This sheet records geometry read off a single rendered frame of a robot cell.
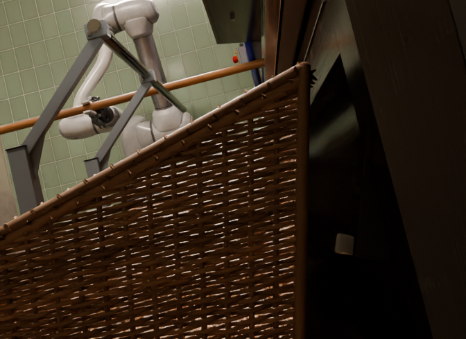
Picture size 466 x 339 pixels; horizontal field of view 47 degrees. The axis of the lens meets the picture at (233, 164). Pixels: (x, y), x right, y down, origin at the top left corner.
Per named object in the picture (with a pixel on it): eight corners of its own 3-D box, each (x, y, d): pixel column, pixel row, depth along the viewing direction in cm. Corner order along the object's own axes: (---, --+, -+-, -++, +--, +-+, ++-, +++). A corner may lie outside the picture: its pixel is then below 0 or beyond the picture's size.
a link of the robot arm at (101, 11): (87, 29, 249) (115, 21, 248) (85, 0, 257) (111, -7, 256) (98, 46, 261) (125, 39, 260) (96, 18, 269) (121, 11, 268)
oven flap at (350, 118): (289, 202, 226) (295, 154, 227) (384, 260, 47) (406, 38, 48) (279, 200, 226) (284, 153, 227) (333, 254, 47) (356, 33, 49)
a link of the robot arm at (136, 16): (160, 143, 292) (199, 133, 291) (157, 154, 277) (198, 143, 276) (114, 2, 263) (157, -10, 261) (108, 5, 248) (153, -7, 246)
